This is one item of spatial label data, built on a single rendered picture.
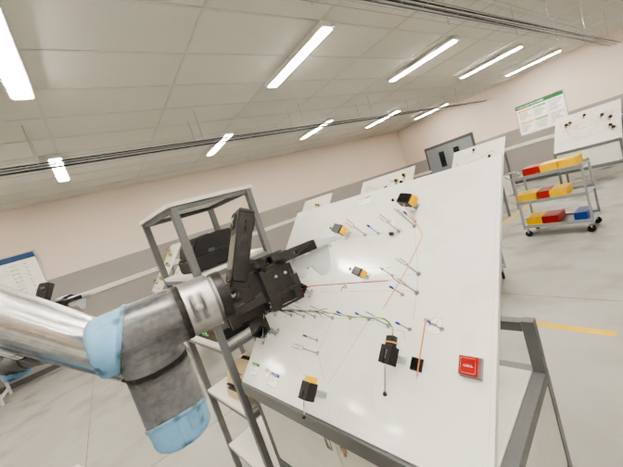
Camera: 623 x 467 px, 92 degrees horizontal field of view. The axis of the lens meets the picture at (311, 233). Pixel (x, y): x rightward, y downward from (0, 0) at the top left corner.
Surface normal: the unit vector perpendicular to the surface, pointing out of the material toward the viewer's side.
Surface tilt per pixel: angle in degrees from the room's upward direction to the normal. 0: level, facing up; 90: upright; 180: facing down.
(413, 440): 45
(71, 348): 93
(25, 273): 90
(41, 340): 93
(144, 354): 90
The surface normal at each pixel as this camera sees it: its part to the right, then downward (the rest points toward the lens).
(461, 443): -0.71, -0.45
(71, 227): 0.57, -0.09
